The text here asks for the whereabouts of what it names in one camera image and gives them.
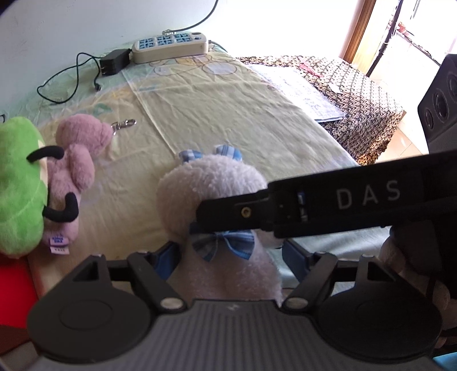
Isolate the wooden door frame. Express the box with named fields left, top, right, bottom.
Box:
left=337, top=0, right=377, bottom=75

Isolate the beige power strip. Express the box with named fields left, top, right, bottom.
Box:
left=131, top=31, right=229, bottom=65

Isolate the green plush toy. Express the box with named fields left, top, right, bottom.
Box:
left=0, top=117, right=79, bottom=258

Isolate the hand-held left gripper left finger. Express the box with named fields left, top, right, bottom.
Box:
left=64, top=241, right=189, bottom=312

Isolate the grey cable with white plug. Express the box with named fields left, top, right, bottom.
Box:
left=164, top=0, right=219, bottom=34

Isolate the black power adapter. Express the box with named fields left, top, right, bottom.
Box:
left=37, top=49, right=131, bottom=105

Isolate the metal keychain clasp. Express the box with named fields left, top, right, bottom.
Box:
left=111, top=119, right=137, bottom=136

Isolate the cartoon printed bedsheet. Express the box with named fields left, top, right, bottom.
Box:
left=0, top=46, right=393, bottom=286

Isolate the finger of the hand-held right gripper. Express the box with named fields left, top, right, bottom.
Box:
left=196, top=188, right=276, bottom=233

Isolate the dark pole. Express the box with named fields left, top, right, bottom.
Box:
left=368, top=0, right=404, bottom=77

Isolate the stack of printed papers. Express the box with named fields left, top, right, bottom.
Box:
left=246, top=64, right=346, bottom=124

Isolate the white plush with plaid bow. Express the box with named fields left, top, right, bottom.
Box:
left=157, top=144, right=284, bottom=300

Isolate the person's right hand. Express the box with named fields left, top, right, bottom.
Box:
left=378, top=232, right=453, bottom=357

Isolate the pink plush toy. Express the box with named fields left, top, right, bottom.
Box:
left=43, top=113, right=114, bottom=255

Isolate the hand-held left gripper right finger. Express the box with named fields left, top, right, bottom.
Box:
left=281, top=238, right=402, bottom=312

